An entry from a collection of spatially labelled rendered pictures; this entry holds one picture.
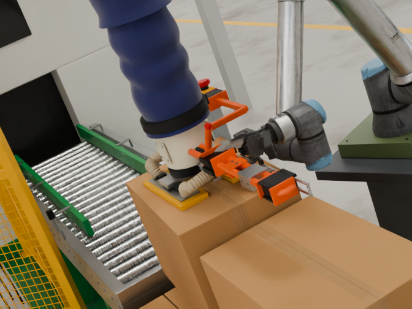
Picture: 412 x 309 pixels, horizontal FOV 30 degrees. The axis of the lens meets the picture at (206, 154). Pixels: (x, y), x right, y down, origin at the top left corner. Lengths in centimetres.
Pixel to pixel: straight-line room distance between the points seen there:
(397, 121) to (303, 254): 98
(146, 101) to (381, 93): 91
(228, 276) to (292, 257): 18
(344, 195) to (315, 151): 200
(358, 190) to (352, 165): 149
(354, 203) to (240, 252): 217
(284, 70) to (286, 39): 10
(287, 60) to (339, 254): 76
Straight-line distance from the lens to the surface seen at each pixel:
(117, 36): 236
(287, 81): 251
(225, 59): 611
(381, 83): 285
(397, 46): 264
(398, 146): 286
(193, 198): 240
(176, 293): 293
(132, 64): 237
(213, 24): 604
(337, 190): 448
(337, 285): 191
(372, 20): 255
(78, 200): 421
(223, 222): 229
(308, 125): 238
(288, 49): 251
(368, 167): 288
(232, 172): 217
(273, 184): 196
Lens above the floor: 197
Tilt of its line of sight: 20 degrees down
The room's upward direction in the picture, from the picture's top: 21 degrees counter-clockwise
